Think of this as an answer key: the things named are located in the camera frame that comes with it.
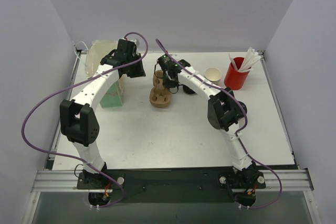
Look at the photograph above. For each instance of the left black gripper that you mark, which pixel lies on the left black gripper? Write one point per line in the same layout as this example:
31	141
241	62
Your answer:
139	67

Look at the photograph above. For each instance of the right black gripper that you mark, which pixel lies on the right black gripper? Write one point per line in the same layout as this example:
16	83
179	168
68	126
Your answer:
170	83

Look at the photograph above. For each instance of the brown cardboard cup carrier stack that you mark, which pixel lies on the brown cardboard cup carrier stack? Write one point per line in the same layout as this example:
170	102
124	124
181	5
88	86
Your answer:
160	97

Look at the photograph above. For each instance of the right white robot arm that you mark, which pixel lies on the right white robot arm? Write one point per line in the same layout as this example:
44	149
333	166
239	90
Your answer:
223	110

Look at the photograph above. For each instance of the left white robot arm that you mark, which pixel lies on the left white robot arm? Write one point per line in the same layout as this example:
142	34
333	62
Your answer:
77	116

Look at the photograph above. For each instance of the black coffee lid stack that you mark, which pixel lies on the black coffee lid stack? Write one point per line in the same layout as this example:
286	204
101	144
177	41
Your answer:
187	90

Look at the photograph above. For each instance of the green paper takeout bag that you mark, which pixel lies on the green paper takeout bag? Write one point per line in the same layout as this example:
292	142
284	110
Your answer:
114	96

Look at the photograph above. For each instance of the brown paper cup stack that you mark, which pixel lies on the brown paper cup stack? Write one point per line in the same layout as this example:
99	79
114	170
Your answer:
212	74

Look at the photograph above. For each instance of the red straw holder cup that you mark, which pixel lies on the red straw holder cup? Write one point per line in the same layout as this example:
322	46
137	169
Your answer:
235	79

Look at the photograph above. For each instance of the white wrapped straws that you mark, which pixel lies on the white wrapped straws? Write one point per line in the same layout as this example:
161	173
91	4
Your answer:
251	57

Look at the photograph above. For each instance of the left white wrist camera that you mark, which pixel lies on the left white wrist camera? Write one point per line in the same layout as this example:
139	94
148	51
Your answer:
136	41

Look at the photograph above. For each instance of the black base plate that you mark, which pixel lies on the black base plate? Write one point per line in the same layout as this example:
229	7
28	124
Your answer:
178	194

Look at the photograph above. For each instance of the aluminium front rail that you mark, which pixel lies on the aluminium front rail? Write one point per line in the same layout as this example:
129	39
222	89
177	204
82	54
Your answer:
201	178

